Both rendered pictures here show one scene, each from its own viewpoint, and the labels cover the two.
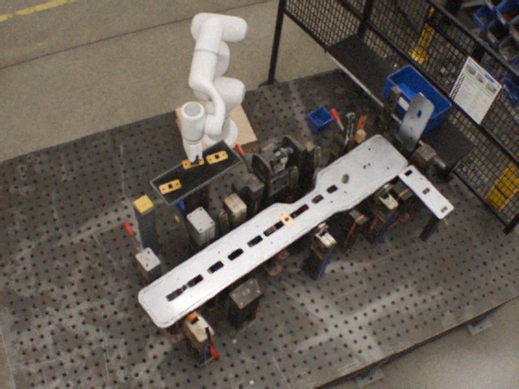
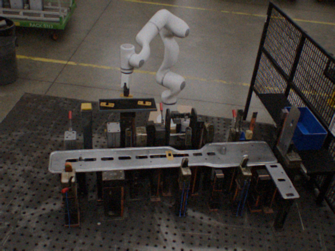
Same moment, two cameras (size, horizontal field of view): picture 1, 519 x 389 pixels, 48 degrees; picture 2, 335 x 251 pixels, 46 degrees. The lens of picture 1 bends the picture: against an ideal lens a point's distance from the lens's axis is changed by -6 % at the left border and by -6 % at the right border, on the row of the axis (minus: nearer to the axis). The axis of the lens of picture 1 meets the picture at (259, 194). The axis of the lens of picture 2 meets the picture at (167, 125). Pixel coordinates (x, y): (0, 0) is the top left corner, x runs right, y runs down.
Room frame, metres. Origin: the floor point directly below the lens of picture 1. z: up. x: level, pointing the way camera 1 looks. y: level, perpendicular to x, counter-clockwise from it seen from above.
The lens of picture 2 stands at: (-0.28, -1.12, 2.55)
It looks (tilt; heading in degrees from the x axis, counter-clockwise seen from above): 36 degrees down; 33
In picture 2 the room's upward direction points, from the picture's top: 6 degrees clockwise
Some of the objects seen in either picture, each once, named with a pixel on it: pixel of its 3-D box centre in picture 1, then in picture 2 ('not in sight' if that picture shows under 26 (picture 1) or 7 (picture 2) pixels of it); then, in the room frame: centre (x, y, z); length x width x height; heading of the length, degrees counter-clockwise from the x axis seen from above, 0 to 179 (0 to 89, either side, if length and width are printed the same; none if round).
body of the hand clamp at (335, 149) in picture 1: (335, 157); (231, 150); (1.73, -0.33, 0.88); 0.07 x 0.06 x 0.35; 46
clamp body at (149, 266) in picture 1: (150, 276); (72, 157); (0.96, 0.40, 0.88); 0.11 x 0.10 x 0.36; 46
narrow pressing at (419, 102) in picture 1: (414, 121); (288, 130); (1.79, -0.64, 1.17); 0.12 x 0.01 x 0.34; 46
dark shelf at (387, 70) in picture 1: (398, 96); (293, 128); (2.06, -0.61, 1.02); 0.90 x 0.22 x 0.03; 46
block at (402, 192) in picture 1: (393, 205); (257, 190); (1.53, -0.64, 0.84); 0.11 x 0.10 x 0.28; 46
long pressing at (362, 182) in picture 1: (284, 223); (166, 157); (1.25, -0.12, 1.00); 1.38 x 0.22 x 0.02; 136
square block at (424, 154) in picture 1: (415, 171); (285, 177); (1.72, -0.74, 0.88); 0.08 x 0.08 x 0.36; 46
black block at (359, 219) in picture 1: (351, 232); (216, 190); (1.35, -0.44, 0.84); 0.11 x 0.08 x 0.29; 46
